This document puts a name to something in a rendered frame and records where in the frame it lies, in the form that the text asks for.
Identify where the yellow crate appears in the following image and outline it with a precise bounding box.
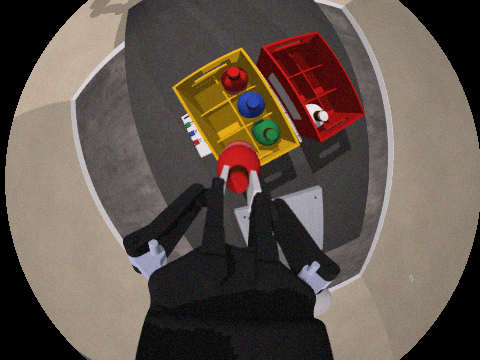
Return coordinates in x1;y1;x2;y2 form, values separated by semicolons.
172;48;300;166

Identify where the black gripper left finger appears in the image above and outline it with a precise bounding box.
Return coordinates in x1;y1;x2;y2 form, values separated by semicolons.
123;165;230;290

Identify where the white bottle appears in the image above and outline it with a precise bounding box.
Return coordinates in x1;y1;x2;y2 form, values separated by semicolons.
305;104;328;128

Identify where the white paper strip with colored marks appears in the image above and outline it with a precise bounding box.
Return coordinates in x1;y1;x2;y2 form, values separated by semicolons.
181;114;211;158

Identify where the green bottle with pale green label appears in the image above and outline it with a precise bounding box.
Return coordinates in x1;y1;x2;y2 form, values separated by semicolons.
251;119;281;146

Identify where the red crate with dividers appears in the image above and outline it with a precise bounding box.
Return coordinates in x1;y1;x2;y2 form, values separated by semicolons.
256;32;365;142

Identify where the blue bottle with light blue label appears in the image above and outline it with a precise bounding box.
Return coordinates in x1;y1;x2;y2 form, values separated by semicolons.
237;92;265;118

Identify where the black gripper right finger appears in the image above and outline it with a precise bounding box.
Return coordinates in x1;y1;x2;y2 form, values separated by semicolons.
247;170;340;295

